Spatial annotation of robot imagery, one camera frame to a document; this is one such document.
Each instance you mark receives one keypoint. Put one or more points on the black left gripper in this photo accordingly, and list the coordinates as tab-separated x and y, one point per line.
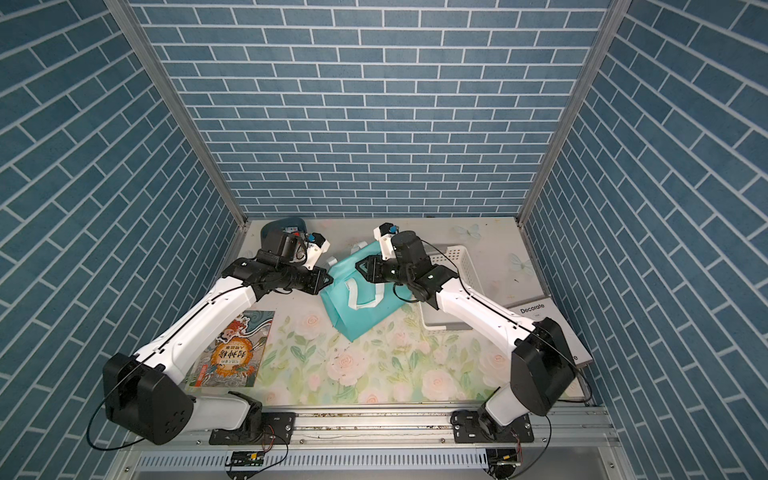
321	283

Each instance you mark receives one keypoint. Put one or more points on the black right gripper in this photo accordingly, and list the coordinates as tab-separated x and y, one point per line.
374	265

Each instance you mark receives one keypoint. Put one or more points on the teal insulated delivery bag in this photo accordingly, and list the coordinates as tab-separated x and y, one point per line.
355	305

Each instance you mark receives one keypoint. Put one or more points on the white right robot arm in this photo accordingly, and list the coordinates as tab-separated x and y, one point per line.
540	362

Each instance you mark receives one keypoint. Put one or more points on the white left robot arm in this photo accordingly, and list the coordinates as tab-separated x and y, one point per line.
143	392

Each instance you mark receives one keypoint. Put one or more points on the dark teal storage bin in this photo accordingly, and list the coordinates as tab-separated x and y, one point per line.
288	225

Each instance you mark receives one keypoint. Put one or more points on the floral table mat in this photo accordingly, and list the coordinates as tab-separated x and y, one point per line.
304	361

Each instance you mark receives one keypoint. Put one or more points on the colourful illustrated children's book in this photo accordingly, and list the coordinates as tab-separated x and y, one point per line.
234	357

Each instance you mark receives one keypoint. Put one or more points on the white Decorate furniture book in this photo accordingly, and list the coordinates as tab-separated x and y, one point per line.
545	307

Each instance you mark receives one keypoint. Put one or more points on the small green circuit board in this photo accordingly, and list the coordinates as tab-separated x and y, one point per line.
246	459

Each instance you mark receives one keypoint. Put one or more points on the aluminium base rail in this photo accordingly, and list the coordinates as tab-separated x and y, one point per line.
425	426

